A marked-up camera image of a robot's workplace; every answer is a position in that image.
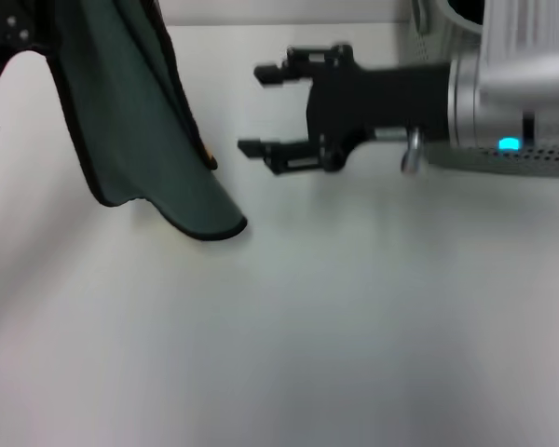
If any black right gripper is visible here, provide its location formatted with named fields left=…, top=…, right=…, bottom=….
left=237, top=43, right=451, bottom=177

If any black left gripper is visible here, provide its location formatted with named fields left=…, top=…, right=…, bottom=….
left=0, top=0, right=62, bottom=111

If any yellow and green towel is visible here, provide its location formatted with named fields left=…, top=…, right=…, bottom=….
left=45, top=0, right=249, bottom=243

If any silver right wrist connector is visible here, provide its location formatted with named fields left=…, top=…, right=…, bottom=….
left=372, top=126, right=424, bottom=177

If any grey perforated storage box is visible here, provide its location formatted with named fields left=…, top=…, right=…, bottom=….
left=409, top=0, right=559, bottom=180

